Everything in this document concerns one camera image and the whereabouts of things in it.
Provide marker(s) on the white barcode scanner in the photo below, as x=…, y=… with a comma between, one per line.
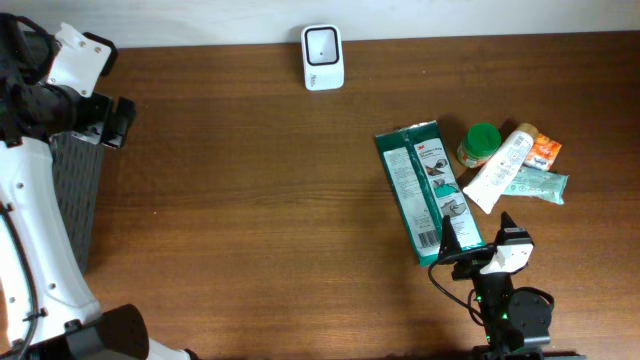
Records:
x=323, y=57

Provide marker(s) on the pale green wipes packet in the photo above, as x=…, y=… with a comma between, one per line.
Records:
x=535, y=183

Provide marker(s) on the grey plastic mesh basket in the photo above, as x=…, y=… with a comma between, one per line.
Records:
x=77, y=169

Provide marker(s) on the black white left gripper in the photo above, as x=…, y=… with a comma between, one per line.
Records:
x=111, y=122

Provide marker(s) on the green white tape package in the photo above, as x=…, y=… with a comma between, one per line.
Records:
x=420, y=172

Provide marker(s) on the small orange carton box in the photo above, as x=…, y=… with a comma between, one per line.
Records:
x=543, y=153

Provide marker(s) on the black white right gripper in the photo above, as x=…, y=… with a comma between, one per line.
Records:
x=468, y=265

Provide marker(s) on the white cream tube gold cap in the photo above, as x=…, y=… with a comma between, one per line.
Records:
x=497, y=173

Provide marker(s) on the green lid jar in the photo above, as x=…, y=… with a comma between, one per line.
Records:
x=479, y=144

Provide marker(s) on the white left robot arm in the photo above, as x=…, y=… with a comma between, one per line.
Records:
x=48, y=88

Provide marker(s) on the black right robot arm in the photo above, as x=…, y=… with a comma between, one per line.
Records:
x=516, y=321

